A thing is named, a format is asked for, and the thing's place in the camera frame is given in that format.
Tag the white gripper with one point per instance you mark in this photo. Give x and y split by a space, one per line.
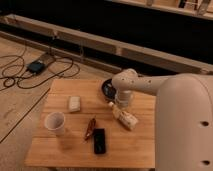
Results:
123 98

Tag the white plastic bottle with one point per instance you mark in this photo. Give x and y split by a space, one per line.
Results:
125 118

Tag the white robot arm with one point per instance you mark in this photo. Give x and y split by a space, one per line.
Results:
183 117

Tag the dark ceramic bowl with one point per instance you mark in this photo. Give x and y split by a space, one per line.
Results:
108 90

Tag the black rectangular device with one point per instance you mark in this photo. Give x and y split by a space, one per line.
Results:
99 141

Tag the white sponge block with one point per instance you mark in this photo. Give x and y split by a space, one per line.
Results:
74 103

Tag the wooden table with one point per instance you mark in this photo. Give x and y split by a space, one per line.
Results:
124 149

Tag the black power adapter box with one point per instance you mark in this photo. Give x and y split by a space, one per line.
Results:
35 67

